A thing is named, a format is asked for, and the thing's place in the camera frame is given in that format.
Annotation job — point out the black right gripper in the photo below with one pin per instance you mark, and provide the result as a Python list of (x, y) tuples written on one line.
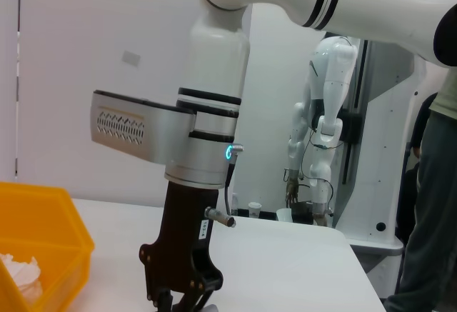
[(182, 240)]

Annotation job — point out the white humanoid robot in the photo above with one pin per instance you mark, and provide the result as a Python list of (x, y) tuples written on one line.
[(332, 76)]

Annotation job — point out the white robot torso column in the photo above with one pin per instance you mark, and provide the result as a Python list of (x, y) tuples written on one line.
[(378, 148)]

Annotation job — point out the person in olive shirt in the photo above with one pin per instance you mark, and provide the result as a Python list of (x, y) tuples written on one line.
[(435, 201)]

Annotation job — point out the white paper ball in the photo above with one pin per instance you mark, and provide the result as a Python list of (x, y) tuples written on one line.
[(21, 272)]

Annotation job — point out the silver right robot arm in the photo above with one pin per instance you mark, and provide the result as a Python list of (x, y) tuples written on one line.
[(218, 69)]

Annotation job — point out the white wall plate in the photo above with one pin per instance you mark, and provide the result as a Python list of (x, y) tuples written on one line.
[(131, 58)]

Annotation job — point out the yellow plastic bin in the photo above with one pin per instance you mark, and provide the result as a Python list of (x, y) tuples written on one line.
[(43, 219)]

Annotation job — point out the white paper cup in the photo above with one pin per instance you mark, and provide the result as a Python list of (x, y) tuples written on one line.
[(285, 215), (254, 209)]

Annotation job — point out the small black box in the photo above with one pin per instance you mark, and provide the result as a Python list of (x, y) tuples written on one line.
[(303, 212)]

